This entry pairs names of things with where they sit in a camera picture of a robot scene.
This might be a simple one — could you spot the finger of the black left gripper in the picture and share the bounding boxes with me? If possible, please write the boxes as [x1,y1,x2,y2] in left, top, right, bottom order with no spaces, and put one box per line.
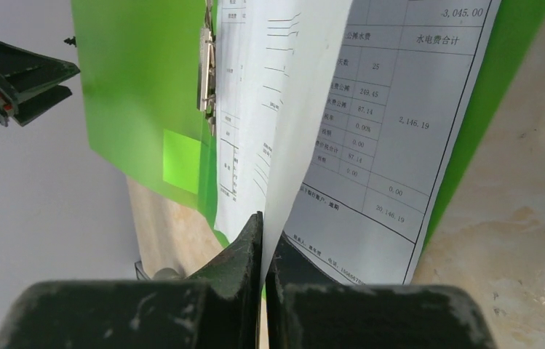
[0,41,80,127]

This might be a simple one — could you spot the white paper files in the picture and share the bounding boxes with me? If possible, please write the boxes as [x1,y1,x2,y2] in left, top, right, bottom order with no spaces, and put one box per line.
[281,1,500,284]

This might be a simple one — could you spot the silver microphone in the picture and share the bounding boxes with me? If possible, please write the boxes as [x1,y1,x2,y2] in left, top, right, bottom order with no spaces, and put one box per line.
[152,268,183,281]

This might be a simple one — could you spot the metal folder clip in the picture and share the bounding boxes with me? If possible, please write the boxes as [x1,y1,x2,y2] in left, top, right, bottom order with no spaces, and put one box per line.
[197,0,216,136]

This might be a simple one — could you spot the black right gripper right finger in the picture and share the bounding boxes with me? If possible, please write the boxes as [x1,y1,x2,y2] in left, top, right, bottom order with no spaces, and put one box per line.
[266,235,496,348]

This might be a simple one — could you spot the green plastic folder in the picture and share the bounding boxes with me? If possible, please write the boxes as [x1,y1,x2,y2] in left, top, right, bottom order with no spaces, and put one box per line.
[70,0,545,249]

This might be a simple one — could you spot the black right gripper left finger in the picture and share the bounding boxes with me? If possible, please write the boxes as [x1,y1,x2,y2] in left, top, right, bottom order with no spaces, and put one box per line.
[0,212,263,348]

